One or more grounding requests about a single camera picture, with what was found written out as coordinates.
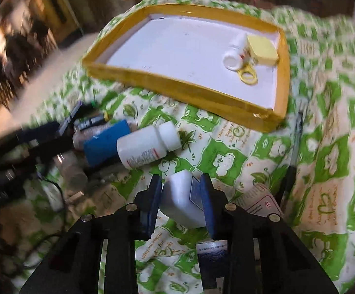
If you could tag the clear black ballpoint pen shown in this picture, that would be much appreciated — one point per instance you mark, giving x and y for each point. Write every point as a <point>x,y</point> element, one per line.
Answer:
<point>297,141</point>

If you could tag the white medicine box pink print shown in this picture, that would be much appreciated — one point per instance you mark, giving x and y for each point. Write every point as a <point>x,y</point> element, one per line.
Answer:
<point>257,202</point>

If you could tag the blue battery pack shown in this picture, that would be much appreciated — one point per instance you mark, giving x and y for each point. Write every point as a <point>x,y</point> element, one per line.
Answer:
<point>107,145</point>

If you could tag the small white dropper bottle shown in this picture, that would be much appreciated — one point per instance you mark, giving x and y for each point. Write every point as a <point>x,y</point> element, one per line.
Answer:
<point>235,55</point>

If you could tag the yellow-edged cardboard tray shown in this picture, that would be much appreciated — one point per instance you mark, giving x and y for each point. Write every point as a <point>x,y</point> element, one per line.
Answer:
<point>180,46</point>

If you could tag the small yellow scissors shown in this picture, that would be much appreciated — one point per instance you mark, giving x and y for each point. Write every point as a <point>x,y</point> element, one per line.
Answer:
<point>248,76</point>

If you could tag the yellow sponge block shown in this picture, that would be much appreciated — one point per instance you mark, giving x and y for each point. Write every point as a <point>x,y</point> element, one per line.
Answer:
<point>261,50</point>

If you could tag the yellow wooden frame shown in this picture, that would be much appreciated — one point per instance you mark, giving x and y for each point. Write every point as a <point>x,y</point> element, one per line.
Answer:
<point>58,3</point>

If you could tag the black marker yellow end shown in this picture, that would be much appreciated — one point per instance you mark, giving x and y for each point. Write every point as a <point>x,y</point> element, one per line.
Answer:
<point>93,122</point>

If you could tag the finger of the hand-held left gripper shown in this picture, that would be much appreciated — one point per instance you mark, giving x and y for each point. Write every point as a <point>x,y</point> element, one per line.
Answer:
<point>52,153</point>
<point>42,131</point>

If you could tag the dark furniture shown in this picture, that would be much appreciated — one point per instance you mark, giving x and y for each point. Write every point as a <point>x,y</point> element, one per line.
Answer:
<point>12,55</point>

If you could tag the clear plastic bottle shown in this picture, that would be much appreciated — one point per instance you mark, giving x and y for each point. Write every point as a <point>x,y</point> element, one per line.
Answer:
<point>72,171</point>

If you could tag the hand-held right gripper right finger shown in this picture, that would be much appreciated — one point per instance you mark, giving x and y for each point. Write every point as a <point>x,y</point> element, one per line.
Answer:
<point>208,208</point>

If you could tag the white bottle pink label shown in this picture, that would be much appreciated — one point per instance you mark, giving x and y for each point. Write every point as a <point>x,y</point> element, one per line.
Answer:
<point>79,139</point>

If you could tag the blue white carton box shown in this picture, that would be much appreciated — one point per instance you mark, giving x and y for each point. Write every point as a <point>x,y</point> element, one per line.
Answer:
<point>211,251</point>

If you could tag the green white printed blanket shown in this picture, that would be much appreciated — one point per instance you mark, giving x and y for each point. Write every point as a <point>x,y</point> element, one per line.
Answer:
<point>333,128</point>

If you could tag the plain black marker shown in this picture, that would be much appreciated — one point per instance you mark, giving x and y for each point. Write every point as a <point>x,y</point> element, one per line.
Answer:
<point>72,115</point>

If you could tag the large white pill bottle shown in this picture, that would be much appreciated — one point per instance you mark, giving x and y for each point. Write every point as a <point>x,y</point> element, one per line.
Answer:
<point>147,148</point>

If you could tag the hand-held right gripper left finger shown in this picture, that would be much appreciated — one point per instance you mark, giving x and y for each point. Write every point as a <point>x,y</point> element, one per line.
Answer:
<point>154,202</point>

